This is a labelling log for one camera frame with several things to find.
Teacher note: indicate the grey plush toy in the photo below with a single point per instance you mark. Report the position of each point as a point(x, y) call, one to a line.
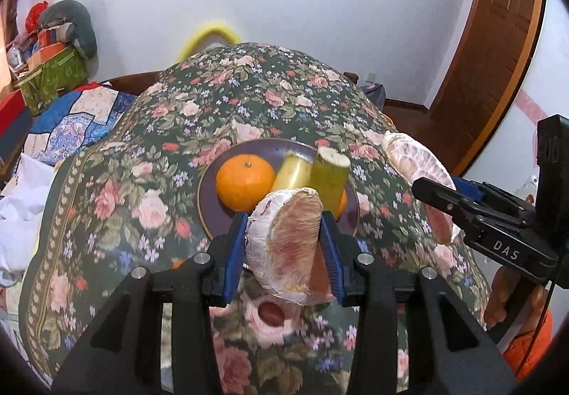
point(75, 19)

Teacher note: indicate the orange cardboard box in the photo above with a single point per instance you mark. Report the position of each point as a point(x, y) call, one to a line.
point(51, 50)

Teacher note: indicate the red decoration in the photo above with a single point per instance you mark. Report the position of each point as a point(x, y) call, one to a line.
point(34, 14)

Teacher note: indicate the person's right hand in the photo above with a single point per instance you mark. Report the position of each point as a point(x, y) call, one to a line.
point(498, 295)

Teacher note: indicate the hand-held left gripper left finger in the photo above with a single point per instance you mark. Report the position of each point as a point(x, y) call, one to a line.
point(238, 252)

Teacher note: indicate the peeled pomelo segment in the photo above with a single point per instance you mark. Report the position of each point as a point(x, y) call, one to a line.
point(289, 243)
point(413, 159)

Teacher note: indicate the large orange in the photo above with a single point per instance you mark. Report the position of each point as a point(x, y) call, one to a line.
point(244, 181)

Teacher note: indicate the red box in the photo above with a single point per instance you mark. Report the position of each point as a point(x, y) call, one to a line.
point(11, 110)

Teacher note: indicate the purple plate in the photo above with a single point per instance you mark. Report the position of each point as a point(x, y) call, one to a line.
point(209, 203)

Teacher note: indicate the wooden door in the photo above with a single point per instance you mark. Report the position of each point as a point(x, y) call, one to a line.
point(489, 57)

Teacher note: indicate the red date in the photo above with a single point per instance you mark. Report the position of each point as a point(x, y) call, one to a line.
point(271, 312)

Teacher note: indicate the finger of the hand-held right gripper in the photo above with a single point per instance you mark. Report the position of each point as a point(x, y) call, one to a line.
point(469, 188)
point(440, 195)

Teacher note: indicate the white cloth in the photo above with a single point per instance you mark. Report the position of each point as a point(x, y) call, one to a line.
point(22, 208)

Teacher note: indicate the grey bag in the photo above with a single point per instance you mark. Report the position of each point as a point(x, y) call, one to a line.
point(373, 92)

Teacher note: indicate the yellow-green sugarcane piece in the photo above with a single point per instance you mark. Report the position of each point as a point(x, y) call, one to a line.
point(329, 175)
point(293, 172)

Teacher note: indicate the floral blanket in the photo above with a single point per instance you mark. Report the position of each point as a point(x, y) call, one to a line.
point(133, 155)

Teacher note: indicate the blue patchwork quilt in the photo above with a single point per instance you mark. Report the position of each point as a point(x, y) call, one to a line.
point(80, 119)

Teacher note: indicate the green storage box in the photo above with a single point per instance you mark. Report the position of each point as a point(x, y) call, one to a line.
point(58, 72)

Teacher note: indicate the orange garment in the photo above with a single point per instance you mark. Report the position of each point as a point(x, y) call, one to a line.
point(529, 350)

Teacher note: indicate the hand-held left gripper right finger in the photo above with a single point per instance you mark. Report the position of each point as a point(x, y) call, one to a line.
point(331, 257)

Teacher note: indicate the wall outlet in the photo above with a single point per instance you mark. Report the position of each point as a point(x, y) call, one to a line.
point(371, 75)

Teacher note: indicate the dark blue box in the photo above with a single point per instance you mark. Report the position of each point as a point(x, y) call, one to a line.
point(13, 141)

